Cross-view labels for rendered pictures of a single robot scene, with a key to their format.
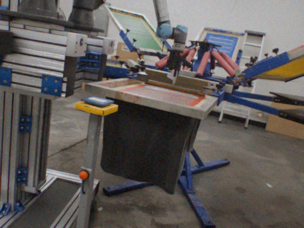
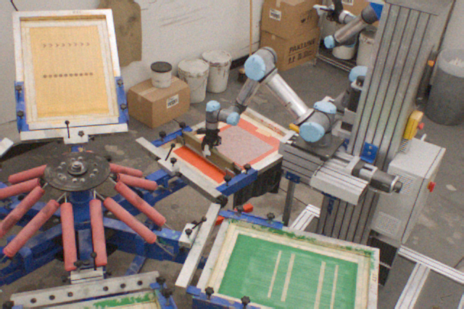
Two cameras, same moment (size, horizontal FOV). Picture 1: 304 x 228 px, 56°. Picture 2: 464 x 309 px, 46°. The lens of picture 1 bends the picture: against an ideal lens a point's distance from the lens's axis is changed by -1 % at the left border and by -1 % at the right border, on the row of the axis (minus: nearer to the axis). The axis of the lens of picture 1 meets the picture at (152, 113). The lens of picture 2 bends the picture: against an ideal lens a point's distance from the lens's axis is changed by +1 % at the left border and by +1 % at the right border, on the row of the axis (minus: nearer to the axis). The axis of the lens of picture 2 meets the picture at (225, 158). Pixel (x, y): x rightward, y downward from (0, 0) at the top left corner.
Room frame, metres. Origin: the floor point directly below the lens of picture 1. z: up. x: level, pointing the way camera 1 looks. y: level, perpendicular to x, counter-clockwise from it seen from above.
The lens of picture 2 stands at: (4.15, 1.10, 2.90)
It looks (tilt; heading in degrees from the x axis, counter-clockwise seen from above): 36 degrees down; 205
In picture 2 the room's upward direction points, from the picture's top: 5 degrees clockwise
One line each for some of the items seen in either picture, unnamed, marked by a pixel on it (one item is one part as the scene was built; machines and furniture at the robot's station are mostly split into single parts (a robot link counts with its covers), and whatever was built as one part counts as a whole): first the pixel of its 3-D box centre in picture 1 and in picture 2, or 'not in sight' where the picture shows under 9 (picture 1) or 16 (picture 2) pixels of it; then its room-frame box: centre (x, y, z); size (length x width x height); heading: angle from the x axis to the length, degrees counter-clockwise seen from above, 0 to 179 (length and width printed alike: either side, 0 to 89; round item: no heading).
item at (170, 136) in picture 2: (217, 96); (172, 139); (1.80, -0.39, 0.97); 0.30 x 0.05 x 0.07; 163
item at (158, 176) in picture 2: not in sight; (160, 176); (2.18, -0.22, 1.02); 0.17 x 0.06 x 0.05; 163
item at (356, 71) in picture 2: not in sight; (359, 79); (1.21, 0.54, 1.42); 0.13 x 0.12 x 0.14; 150
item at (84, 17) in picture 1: (81, 16); (320, 133); (1.71, 0.49, 1.31); 0.15 x 0.15 x 0.10
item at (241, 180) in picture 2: (136, 78); (236, 183); (1.96, 0.14, 0.97); 0.30 x 0.05 x 0.07; 163
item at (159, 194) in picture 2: not in sight; (177, 184); (2.06, -0.18, 0.89); 1.24 x 0.06 x 0.06; 163
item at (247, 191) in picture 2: not in sight; (256, 179); (1.65, 0.14, 0.79); 0.46 x 0.09 x 0.33; 163
